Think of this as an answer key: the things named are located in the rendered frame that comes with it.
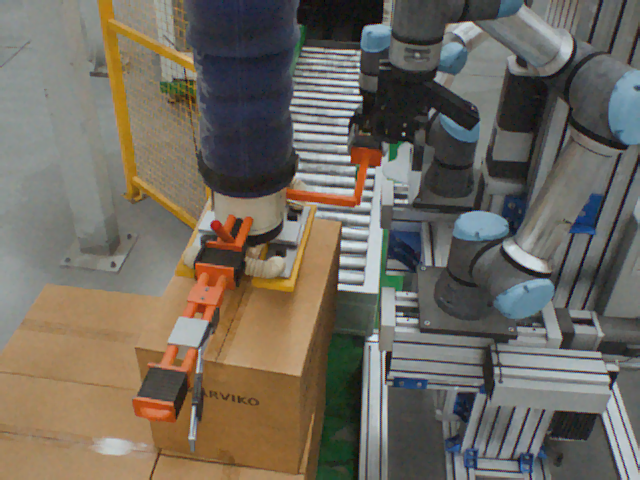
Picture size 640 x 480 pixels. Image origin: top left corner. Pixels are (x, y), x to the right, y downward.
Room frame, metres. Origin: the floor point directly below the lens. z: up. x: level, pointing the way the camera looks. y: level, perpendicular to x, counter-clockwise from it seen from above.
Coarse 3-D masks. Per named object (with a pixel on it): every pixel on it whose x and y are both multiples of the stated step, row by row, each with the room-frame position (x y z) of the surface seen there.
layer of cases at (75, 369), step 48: (48, 288) 1.67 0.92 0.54; (48, 336) 1.45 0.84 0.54; (96, 336) 1.46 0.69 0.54; (0, 384) 1.25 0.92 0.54; (48, 384) 1.26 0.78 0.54; (96, 384) 1.27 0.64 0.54; (0, 432) 1.08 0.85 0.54; (48, 432) 1.09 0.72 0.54; (96, 432) 1.10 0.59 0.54; (144, 432) 1.11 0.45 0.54
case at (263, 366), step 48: (336, 240) 1.49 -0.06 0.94; (240, 288) 1.27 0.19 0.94; (336, 288) 1.54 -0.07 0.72; (144, 336) 1.09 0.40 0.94; (240, 336) 1.11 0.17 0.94; (288, 336) 1.11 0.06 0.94; (192, 384) 1.04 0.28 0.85; (240, 384) 1.02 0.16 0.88; (288, 384) 1.00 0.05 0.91; (240, 432) 1.02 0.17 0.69; (288, 432) 1.00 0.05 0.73
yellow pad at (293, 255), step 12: (288, 204) 1.47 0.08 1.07; (312, 204) 1.48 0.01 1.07; (288, 216) 1.39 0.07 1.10; (300, 216) 1.42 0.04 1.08; (312, 216) 1.43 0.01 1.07; (300, 240) 1.32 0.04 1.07; (264, 252) 1.27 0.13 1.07; (276, 252) 1.25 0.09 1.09; (288, 252) 1.27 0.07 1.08; (300, 252) 1.28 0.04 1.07; (288, 264) 1.22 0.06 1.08; (300, 264) 1.24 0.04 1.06; (288, 276) 1.18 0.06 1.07; (276, 288) 1.16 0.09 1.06; (288, 288) 1.15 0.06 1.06
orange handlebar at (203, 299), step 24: (360, 168) 1.48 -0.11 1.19; (288, 192) 1.36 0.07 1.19; (312, 192) 1.36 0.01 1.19; (360, 192) 1.37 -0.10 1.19; (216, 240) 1.17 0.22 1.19; (240, 240) 1.17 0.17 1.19; (192, 288) 1.00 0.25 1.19; (216, 288) 1.00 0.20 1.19; (192, 312) 0.94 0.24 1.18; (168, 360) 0.81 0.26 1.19; (192, 360) 0.81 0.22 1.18; (144, 408) 0.70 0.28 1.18
